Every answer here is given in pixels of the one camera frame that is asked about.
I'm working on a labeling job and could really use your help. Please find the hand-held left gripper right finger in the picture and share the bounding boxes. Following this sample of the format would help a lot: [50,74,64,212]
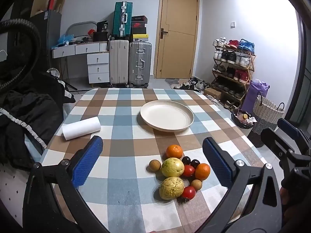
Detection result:
[199,137,283,233]

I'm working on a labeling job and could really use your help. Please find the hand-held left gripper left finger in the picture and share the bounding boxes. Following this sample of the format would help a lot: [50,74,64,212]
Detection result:
[23,135,110,233]

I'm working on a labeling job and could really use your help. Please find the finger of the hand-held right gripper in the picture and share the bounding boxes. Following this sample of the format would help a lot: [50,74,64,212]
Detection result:
[261,128,295,162]
[278,118,311,151]

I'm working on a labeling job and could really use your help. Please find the orange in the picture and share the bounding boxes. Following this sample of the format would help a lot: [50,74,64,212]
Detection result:
[195,163,211,181]
[166,145,183,159]

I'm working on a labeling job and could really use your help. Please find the red tomato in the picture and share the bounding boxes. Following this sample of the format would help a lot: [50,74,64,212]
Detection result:
[178,186,196,203]
[182,164,195,177]

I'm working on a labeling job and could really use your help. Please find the yellow-green guava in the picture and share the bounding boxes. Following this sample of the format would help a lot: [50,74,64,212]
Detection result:
[159,177,185,200]
[161,158,185,177]

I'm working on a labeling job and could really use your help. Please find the cream round plate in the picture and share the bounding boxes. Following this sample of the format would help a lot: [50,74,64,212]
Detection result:
[140,100,195,133]

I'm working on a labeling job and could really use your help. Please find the white paper towel roll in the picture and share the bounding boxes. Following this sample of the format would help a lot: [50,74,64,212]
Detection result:
[62,116,101,141]

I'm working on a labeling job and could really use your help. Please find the checkered tablecloth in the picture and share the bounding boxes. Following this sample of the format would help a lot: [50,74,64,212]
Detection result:
[40,87,268,233]

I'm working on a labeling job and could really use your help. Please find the black trash bin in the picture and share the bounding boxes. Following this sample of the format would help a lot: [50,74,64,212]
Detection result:
[231,110,257,130]

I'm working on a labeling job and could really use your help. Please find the purple bag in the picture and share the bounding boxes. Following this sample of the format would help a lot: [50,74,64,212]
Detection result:
[240,79,270,113]

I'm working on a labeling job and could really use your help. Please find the brown cardboard box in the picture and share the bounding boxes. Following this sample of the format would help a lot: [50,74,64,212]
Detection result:
[204,87,222,100]

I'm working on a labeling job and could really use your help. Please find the wooden shoe rack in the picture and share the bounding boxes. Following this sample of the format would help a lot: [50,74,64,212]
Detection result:
[211,46,257,107]

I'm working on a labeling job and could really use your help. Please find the pile of black clothes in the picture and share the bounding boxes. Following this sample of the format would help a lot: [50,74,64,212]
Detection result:
[0,71,76,168]

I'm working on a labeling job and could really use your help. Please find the group of scattered shoes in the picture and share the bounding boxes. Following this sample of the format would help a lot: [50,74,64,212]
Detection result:
[174,77,211,91]

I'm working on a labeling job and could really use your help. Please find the white perforated panel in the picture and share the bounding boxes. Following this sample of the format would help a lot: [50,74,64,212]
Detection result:
[0,165,56,233]

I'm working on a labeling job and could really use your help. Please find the shoe rack with shoes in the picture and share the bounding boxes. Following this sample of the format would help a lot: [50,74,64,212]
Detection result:
[212,37,255,108]

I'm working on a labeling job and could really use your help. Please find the white desk with drawers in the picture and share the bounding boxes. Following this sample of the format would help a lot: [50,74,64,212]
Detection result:
[52,41,110,84]

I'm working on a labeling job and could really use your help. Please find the beige suitcase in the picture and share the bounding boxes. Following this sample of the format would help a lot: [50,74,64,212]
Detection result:
[109,39,129,86]

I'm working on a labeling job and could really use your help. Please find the silver suitcase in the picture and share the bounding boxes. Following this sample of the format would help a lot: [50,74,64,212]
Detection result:
[128,41,152,88]

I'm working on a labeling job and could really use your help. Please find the blue plastic bag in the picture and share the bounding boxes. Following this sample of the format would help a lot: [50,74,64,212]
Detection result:
[58,34,76,45]

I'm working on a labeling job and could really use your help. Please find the tan wooden door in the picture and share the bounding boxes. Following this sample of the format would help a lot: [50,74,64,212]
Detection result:
[154,0,200,79]

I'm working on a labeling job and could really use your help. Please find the dark grey refrigerator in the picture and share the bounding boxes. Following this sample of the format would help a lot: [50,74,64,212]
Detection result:
[29,10,62,73]

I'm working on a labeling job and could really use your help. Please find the yellow and black shoe box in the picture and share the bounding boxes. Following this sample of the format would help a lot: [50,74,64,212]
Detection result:
[130,34,149,42]

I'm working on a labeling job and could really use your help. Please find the oval mirror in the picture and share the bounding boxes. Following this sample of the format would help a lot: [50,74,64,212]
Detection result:
[66,21,98,40]

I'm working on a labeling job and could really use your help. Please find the teal suitcase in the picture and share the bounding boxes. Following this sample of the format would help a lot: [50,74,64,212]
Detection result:
[113,2,134,38]

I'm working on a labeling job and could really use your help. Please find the flattened cardboard pieces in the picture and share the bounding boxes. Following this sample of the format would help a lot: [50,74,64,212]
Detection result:
[36,0,66,15]

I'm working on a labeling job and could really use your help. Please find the wicker basket with handles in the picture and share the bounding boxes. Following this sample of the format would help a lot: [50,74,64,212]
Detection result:
[247,92,285,148]

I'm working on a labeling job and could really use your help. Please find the black ribbed hose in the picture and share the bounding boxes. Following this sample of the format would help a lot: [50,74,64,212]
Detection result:
[0,18,42,90]

